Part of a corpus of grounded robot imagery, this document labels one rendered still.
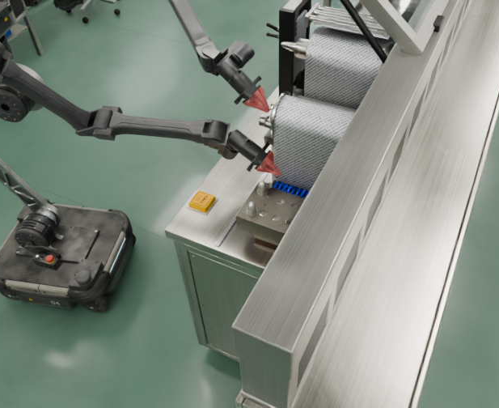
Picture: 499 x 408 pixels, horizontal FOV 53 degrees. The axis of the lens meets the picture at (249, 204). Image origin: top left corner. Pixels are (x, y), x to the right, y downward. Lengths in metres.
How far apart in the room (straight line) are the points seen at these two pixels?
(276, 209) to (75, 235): 1.38
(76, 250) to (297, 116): 1.51
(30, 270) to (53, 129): 1.46
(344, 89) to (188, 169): 1.79
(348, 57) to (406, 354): 0.99
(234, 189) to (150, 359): 1.03
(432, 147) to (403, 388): 0.58
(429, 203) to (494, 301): 1.76
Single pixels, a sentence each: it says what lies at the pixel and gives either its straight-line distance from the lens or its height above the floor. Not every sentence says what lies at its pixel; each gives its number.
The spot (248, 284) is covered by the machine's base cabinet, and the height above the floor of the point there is 0.76.
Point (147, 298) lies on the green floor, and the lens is 2.67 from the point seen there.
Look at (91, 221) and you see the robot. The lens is 2.75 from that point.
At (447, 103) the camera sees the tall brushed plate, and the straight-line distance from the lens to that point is 1.35.
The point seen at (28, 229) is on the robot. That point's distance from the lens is 2.59.
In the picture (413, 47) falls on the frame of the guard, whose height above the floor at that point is 1.67.
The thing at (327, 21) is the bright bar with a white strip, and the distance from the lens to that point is 1.63.
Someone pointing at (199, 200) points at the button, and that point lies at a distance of 1.76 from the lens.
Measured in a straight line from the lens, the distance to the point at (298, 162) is 1.56.
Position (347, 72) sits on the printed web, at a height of 1.33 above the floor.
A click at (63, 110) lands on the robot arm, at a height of 1.26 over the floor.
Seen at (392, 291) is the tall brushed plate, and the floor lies 1.44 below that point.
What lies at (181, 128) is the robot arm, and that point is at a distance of 1.61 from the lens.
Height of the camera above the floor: 2.19
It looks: 47 degrees down
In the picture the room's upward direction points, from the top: 3 degrees counter-clockwise
